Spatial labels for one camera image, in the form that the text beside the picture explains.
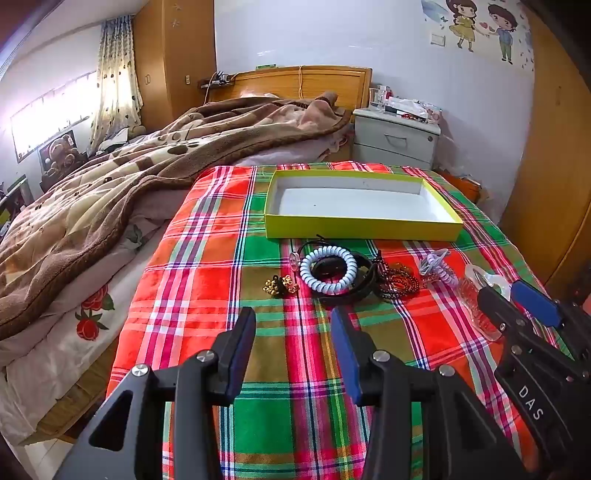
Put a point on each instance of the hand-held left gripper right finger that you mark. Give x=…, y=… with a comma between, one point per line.
x=344, y=353

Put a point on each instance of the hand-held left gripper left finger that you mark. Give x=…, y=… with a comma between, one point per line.
x=241, y=344

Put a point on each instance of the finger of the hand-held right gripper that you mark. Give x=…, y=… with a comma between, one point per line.
x=535, y=302
x=496, y=307

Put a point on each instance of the clear hair claw clip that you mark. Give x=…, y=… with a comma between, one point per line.
x=475, y=300

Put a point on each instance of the black hair band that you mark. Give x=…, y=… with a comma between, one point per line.
x=360, y=288

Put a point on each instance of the rhinestone hair clip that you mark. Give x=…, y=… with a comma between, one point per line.
x=427, y=280

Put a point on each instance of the yellow-green cardboard box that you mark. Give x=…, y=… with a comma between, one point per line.
x=360, y=203

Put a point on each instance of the gold round beaded ornament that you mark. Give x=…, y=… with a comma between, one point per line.
x=401, y=277

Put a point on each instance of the thin black elastic band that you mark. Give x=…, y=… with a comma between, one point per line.
x=295, y=261

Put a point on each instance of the plaid cloth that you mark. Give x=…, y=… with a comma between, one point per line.
x=207, y=230

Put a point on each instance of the orange box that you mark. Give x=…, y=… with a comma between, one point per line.
x=468, y=187

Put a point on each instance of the wooden door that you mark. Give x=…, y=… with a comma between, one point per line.
x=549, y=161

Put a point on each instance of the floral bedsheet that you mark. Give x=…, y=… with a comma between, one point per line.
x=87, y=318

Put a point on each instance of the white nightstand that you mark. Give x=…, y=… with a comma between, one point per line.
x=392, y=138

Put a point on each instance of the brown patterned blanket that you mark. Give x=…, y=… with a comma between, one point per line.
x=115, y=184

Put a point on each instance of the clutter of small bottles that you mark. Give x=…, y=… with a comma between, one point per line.
x=401, y=108

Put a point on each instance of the brown teddy bear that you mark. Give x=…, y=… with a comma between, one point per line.
x=60, y=157

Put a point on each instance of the power strip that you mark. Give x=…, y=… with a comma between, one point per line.
x=217, y=81

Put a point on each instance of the wooden headboard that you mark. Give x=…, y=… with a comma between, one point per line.
x=286, y=81

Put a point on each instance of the patterned curtain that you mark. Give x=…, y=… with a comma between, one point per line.
x=115, y=83

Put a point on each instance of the wooden wardrobe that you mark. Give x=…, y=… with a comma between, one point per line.
x=180, y=55

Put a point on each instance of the window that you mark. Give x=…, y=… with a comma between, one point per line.
x=46, y=115

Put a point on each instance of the cartoon wall sticker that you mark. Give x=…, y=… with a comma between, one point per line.
x=480, y=27

